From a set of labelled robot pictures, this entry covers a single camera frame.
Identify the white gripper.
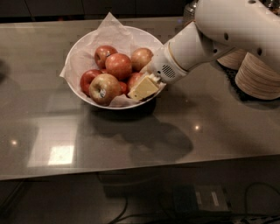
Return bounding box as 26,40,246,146
128,43,188,102

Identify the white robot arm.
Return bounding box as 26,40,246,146
142,0,280,84

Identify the red yellow apple back right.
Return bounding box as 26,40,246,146
131,47,153,72

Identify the small red apple bottom middle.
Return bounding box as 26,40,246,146
119,81,129,95

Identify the red apple centre top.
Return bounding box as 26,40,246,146
105,53,132,81

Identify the white ceramic bowl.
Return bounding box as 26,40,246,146
60,26,165,110

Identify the red apple back left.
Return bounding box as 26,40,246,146
94,45,117,69

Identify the dark red apple left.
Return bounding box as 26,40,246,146
80,69,102,95

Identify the white paper liner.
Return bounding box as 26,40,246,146
60,13,163,109

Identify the glass jar with granola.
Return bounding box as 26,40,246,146
183,0,199,26

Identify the rear stack of paper plates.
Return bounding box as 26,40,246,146
217,49,247,70

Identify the stack of paper plates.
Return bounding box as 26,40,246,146
234,52,280,100
217,49,247,70

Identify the front stack of paper plates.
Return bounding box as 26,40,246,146
234,52,280,100

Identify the dark power box on floor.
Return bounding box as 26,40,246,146
172,185,231,214

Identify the black cable on floor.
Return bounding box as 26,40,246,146
108,182,280,224

